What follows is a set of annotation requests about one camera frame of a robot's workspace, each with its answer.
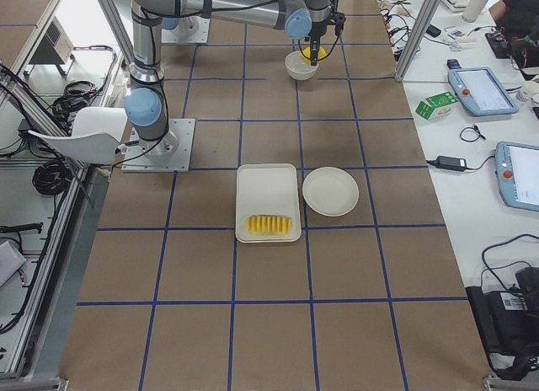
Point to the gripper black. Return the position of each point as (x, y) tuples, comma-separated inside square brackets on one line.
[(317, 25)]

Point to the yellow lemon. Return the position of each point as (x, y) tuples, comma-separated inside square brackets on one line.
[(306, 55)]

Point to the white bowl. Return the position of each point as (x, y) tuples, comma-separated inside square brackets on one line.
[(297, 68)]

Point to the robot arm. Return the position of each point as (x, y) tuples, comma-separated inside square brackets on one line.
[(146, 107), (185, 26)]

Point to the green white carton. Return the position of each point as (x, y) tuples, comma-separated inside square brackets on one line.
[(436, 106)]

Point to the cream round plate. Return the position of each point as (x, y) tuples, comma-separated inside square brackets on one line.
[(330, 191)]

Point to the cream rectangular tray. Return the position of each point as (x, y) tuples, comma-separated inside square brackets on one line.
[(267, 189)]

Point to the far teach pendant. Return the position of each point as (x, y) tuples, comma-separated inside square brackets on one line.
[(480, 92)]

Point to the teach pendant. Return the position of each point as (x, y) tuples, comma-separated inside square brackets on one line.
[(480, 92), (517, 174)]

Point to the black power adapter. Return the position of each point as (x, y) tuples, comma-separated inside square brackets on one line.
[(451, 163)]

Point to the sliced yellow fruit toy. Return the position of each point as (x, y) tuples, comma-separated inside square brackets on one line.
[(268, 225)]

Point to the near teach pendant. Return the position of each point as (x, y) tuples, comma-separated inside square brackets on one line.
[(517, 174)]

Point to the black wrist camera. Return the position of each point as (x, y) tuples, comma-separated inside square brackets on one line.
[(338, 21)]

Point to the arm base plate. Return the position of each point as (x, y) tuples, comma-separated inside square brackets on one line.
[(199, 37), (172, 154)]

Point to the aluminium frame post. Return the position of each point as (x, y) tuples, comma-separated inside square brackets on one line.
[(425, 15)]

